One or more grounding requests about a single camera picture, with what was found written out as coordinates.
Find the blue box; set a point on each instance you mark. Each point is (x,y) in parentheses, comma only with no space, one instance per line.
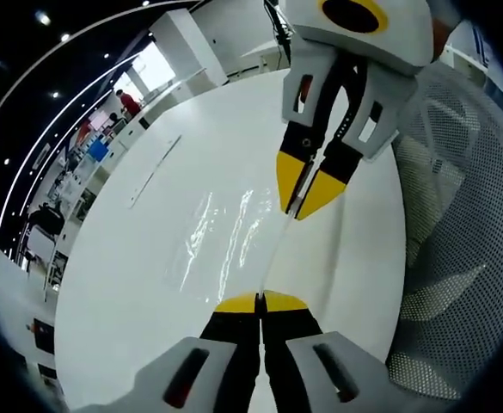
(97,150)

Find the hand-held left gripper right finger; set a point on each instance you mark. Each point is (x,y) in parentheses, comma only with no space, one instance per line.
(298,357)

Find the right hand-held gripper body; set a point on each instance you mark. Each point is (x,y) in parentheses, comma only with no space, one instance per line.
(406,38)

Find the white mesh chair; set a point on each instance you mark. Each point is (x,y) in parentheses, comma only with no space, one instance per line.
(461,236)

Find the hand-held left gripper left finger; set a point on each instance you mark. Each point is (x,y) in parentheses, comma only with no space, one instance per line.
(221,353)

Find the clear food packaging bag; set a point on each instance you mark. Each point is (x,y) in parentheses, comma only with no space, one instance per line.
(225,241)

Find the person's right hand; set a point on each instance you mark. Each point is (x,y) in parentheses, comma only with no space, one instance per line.
(441,38)

